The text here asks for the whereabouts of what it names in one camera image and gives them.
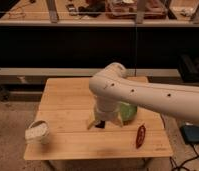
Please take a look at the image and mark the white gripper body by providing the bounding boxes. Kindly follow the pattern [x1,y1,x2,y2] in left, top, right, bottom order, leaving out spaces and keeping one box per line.
[94,96,119,122]

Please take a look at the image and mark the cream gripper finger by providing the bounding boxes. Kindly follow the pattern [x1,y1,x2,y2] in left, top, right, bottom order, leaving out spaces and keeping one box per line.
[114,115,123,127]
[87,120,95,130]

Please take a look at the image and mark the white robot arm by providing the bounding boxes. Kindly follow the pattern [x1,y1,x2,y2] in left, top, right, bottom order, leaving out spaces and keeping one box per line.
[89,62,199,126]

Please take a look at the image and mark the black rectangular block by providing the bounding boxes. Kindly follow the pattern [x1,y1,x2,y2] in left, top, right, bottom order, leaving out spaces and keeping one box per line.
[95,121,105,129]

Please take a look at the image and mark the green bowl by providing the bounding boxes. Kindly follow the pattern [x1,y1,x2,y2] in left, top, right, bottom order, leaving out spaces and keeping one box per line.
[118,102,137,122]

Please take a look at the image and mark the red chili pepper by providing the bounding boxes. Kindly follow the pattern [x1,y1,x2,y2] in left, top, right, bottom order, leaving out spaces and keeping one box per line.
[136,125,146,148]

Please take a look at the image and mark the wooden table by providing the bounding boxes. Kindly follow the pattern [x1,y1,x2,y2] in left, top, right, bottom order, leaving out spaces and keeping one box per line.
[23,77,174,171]

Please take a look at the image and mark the white cup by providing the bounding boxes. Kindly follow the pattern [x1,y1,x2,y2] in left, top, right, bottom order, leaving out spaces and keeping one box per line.
[25,120,49,144]

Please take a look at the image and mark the blue foot pedal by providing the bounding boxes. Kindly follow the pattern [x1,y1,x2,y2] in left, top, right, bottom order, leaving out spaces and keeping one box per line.
[180,125,199,144]

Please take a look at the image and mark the red tray on shelf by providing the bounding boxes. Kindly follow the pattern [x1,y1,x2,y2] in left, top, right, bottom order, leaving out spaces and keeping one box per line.
[105,0,167,19]

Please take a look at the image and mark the black device on shelf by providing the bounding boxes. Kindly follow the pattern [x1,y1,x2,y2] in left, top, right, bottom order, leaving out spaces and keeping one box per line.
[78,3,105,17]

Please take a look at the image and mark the black cable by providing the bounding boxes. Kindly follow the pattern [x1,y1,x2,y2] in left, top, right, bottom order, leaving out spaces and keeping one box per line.
[169,143,199,171]

